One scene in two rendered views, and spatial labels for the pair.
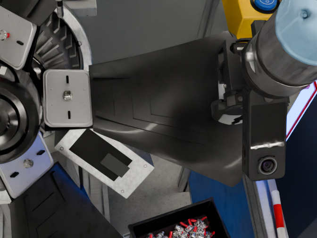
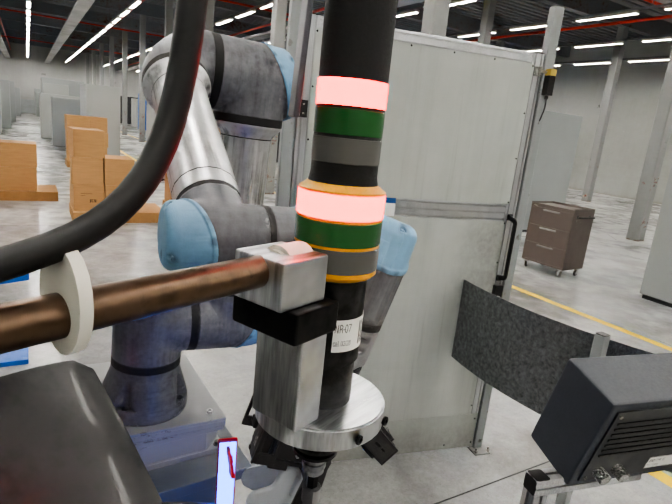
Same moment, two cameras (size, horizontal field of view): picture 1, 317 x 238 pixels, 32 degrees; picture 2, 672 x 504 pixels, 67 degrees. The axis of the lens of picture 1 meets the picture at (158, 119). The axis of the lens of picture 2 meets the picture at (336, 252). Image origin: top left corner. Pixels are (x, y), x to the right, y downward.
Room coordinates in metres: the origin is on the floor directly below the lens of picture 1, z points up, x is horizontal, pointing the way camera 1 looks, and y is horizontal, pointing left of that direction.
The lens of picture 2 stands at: (0.40, 0.38, 1.59)
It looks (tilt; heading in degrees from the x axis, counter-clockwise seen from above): 14 degrees down; 267
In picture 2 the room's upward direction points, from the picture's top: 6 degrees clockwise
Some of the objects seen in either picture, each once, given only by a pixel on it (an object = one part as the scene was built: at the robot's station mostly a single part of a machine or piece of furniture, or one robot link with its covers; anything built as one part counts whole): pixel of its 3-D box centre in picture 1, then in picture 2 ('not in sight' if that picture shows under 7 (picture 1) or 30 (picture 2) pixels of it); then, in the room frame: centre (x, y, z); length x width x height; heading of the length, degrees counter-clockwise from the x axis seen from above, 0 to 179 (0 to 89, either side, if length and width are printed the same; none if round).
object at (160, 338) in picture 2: not in sight; (153, 316); (0.65, -0.47, 1.24); 0.13 x 0.12 x 0.14; 26
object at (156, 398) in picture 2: not in sight; (145, 377); (0.67, -0.47, 1.13); 0.15 x 0.15 x 0.10
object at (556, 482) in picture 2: not in sight; (584, 475); (-0.13, -0.40, 1.04); 0.24 x 0.03 x 0.03; 16
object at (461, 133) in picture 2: not in sight; (405, 246); (-0.04, -1.87, 1.10); 1.21 x 0.06 x 2.20; 16
